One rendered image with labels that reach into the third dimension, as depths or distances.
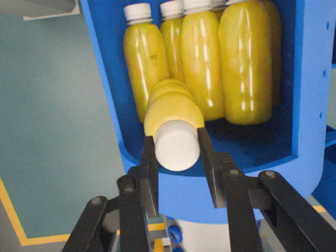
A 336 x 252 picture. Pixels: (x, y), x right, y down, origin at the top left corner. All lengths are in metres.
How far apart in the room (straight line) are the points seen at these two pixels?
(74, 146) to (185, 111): 1.49
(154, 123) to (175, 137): 0.04
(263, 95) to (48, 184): 1.72
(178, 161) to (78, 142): 1.48
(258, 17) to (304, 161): 0.17
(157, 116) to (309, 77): 0.14
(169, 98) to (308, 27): 0.13
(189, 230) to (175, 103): 0.52
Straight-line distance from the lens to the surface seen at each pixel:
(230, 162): 0.17
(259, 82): 0.33
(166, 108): 0.23
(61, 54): 1.54
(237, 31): 0.32
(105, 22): 0.38
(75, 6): 1.48
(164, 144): 0.20
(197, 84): 0.35
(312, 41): 0.25
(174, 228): 0.64
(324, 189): 1.01
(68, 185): 1.86
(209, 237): 0.73
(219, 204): 0.16
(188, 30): 0.35
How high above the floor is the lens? 1.43
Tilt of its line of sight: 69 degrees down
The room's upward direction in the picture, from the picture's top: 176 degrees clockwise
